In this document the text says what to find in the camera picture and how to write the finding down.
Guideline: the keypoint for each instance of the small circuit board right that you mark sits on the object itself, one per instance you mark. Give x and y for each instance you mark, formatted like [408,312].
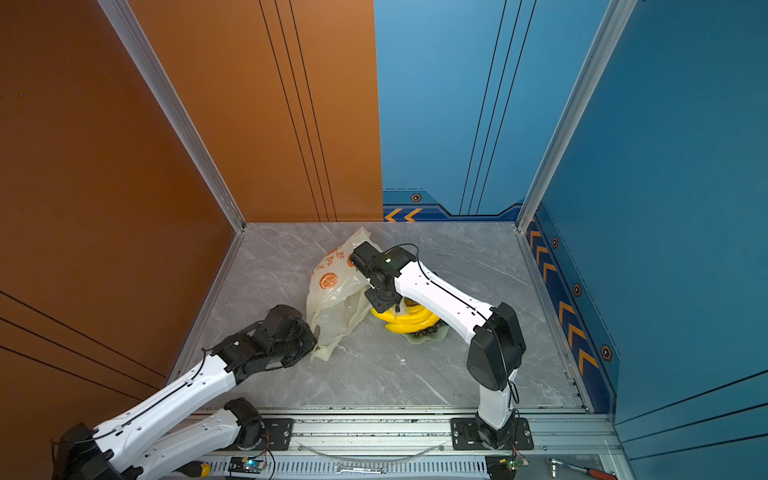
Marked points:
[510,466]

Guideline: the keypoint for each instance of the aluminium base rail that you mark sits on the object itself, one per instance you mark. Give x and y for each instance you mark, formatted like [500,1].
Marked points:
[409,443]

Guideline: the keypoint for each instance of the aluminium corner post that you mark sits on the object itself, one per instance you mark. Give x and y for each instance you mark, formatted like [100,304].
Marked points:
[126,25]
[608,34]

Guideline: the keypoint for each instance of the yellow handled screwdriver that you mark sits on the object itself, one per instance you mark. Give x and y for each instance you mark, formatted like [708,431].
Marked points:
[195,469]

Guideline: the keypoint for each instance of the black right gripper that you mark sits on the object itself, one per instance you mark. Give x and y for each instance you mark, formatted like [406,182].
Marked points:
[375,303]

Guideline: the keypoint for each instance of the aluminium corner post left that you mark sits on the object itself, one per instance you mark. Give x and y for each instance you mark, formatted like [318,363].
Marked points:
[126,25]

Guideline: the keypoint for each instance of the red handled tool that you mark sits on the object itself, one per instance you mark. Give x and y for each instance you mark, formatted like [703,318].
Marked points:
[556,464]

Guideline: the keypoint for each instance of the green circuit board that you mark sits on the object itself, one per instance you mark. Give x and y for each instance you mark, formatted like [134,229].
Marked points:
[246,466]

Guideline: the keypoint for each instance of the light green fruit plate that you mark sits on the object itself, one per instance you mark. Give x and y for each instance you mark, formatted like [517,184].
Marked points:
[436,333]

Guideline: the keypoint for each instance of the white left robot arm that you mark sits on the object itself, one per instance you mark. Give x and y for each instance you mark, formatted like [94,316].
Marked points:
[148,442]

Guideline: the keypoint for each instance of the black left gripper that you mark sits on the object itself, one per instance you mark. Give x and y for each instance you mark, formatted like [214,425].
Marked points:
[311,339]

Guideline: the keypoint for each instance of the cream plastic bag orange print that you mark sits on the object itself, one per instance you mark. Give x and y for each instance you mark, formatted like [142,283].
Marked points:
[336,302]

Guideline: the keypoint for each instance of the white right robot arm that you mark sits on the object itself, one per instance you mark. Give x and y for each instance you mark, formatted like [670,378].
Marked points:
[412,300]

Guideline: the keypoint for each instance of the yellow banana bunch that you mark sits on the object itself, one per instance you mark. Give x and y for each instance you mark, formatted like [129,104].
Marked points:
[415,320]

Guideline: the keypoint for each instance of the aluminium corner post right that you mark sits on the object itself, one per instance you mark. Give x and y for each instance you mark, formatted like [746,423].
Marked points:
[608,34]

